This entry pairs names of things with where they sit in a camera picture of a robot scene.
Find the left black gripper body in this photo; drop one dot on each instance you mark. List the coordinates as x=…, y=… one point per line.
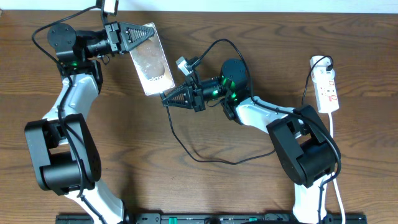
x=110, y=45

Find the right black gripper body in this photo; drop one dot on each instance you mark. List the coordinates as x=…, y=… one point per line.
x=211, y=89

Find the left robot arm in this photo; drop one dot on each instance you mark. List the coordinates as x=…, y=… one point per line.
x=62, y=150

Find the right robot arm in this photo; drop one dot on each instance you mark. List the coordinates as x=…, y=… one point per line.
x=306, y=150

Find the white power strip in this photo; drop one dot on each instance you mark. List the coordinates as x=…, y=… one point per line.
x=323, y=78

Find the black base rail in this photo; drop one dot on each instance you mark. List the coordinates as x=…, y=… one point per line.
x=156, y=218

